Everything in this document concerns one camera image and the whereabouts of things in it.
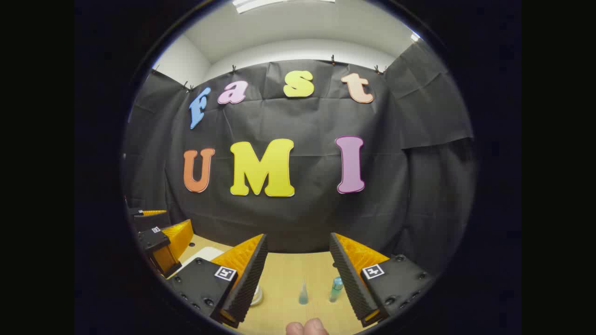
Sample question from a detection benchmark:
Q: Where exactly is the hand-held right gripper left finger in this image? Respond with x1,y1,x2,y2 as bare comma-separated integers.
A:
167,234,269,329

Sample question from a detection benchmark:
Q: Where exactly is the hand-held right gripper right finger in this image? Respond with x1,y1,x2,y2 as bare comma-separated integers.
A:
329,232,436,328

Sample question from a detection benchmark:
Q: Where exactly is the blue capped bottle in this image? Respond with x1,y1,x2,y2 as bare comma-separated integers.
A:
329,276,344,303

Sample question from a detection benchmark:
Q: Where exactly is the black backdrop cloth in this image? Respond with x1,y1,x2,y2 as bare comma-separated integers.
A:
122,41,476,275

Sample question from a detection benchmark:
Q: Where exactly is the ceiling light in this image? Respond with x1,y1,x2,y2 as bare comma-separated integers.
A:
232,0,336,14

